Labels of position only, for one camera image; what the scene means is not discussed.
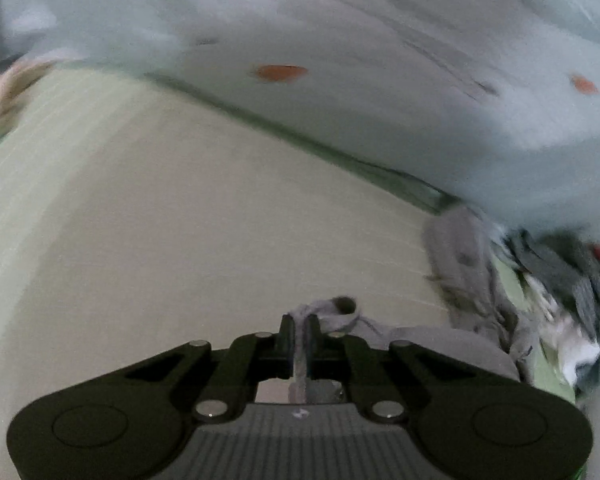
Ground grey zip hoodie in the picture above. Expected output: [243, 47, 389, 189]
[289, 206, 538, 404]

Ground green checked bed sheet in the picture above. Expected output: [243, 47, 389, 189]
[0, 66, 579, 480]

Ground white garment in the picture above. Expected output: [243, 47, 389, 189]
[522, 273, 600, 387]

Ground grey plaid shirt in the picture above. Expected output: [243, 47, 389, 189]
[505, 230, 600, 342]

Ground light green carrot-print quilt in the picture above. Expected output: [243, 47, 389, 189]
[0, 0, 600, 240]

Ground beige pink folded cloth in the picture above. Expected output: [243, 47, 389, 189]
[0, 56, 54, 139]

